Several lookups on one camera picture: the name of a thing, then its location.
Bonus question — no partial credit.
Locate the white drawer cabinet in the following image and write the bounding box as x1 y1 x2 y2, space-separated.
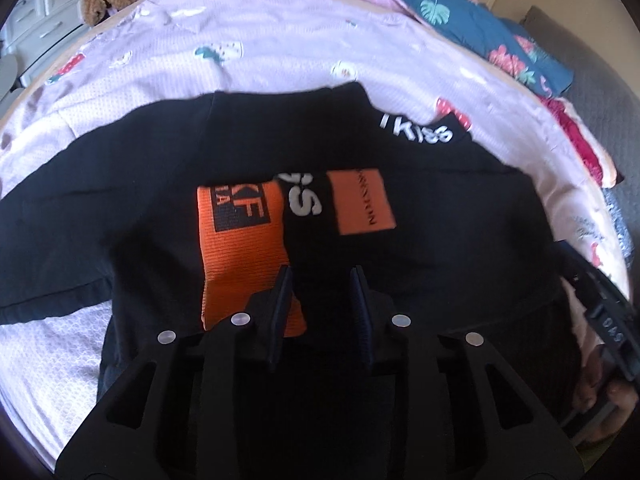
0 0 96 91

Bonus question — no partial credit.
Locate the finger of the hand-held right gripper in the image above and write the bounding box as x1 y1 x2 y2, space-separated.
556 239 588 286

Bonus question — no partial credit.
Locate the grey quilted headboard cushion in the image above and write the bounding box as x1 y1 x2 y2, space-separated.
520 5 640 191

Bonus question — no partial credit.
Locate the blue floral quilt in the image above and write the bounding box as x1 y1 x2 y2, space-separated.
350 0 576 98

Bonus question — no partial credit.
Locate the person's right hand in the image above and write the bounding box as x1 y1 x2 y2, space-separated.
571 360 640 443

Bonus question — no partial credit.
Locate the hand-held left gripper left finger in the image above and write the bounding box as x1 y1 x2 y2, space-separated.
54 264 294 480

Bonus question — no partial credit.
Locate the black shirt with orange patches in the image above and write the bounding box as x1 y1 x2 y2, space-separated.
0 81 581 411

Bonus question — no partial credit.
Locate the blue grey patterned cloth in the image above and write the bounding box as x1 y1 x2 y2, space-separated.
601 187 634 273

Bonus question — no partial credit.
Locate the pink strawberry print bed sheet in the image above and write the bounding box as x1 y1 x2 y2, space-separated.
0 0 632 467

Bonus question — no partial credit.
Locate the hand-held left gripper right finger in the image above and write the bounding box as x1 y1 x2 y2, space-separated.
349 265 583 480

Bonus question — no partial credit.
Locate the red blanket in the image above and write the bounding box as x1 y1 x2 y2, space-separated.
540 95 626 188

